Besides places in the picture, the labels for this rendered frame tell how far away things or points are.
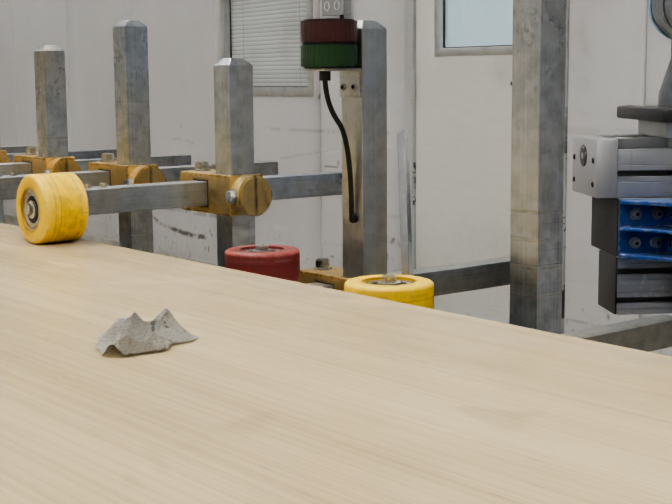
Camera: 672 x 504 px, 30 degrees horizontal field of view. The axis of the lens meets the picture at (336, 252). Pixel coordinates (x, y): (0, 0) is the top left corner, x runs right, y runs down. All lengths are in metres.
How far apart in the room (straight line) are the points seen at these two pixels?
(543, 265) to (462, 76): 4.04
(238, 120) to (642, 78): 3.07
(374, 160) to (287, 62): 4.98
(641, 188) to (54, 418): 1.37
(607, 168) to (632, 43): 2.61
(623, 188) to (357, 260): 0.69
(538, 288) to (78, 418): 0.57
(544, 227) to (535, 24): 0.18
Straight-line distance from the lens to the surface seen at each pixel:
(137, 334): 0.89
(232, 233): 1.55
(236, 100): 1.54
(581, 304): 4.76
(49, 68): 1.97
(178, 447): 0.65
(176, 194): 1.55
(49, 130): 1.97
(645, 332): 1.38
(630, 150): 1.95
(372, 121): 1.35
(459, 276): 1.51
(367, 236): 1.35
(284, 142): 6.29
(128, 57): 1.75
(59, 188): 1.45
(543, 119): 1.16
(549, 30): 1.16
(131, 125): 1.75
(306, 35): 1.31
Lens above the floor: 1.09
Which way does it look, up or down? 8 degrees down
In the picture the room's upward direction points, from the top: straight up
